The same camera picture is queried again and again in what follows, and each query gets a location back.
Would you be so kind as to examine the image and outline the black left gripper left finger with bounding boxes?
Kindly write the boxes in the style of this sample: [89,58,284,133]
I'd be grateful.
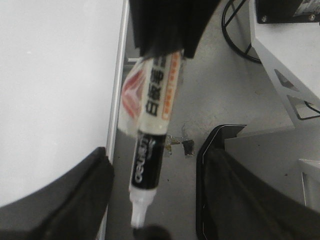
[0,147,115,240]

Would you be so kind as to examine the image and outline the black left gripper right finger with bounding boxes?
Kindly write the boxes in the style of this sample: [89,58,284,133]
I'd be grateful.
[206,149,320,240]

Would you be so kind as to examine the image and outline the white black whiteboard marker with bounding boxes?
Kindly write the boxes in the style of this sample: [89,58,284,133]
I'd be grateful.
[118,50,184,229]

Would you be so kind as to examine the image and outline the black tape scrap on floor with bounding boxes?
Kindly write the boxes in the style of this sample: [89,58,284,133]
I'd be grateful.
[164,123,195,158]

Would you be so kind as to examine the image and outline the black box with screws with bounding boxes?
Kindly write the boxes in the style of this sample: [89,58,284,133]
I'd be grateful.
[255,0,320,24]

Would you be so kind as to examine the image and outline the white metal stand frame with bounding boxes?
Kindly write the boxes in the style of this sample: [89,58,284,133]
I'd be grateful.
[221,0,320,211]

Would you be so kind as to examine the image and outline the black curved base plate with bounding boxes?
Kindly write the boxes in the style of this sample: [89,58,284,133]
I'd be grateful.
[195,124,246,240]

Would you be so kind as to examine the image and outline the white whiteboard with aluminium frame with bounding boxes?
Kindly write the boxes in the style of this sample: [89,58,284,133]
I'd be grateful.
[0,0,129,208]

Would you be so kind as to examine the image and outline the black cable loop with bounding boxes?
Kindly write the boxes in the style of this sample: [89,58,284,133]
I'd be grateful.
[221,0,262,65]

